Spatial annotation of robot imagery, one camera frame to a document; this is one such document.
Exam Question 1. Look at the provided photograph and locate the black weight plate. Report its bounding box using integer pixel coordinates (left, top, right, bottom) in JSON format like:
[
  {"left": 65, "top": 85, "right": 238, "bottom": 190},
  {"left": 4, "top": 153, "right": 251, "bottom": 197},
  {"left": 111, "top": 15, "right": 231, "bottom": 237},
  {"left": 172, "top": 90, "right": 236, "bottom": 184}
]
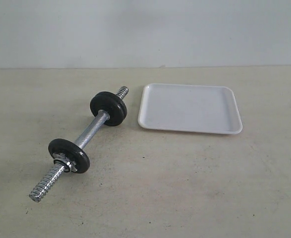
[
  {"left": 48, "top": 138, "right": 90, "bottom": 174},
  {"left": 110, "top": 94, "right": 127, "bottom": 126}
]

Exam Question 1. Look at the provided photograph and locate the black weight plate end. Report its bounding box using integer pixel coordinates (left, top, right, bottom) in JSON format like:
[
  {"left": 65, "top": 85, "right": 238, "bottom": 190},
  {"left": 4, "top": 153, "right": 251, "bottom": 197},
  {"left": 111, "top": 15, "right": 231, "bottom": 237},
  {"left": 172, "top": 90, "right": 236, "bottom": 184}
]
[{"left": 90, "top": 91, "right": 114, "bottom": 126}]

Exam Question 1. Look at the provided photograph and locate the chrome threaded dumbbell bar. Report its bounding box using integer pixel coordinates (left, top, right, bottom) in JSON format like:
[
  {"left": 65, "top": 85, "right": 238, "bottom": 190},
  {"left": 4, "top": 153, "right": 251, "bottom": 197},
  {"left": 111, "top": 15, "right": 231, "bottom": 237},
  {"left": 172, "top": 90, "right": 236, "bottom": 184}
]
[{"left": 29, "top": 86, "right": 129, "bottom": 202}]

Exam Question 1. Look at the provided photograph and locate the white plastic tray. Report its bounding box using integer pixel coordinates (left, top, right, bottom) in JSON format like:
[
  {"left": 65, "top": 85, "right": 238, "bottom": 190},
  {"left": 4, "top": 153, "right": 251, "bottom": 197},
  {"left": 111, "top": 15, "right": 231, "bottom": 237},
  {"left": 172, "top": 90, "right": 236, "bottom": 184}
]
[{"left": 138, "top": 83, "right": 243, "bottom": 135}]

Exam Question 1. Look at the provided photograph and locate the chrome collar nut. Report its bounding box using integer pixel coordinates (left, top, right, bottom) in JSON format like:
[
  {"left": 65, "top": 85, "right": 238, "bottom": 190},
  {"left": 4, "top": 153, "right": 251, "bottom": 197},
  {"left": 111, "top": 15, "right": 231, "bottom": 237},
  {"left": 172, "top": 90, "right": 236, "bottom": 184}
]
[{"left": 53, "top": 153, "right": 77, "bottom": 173}]

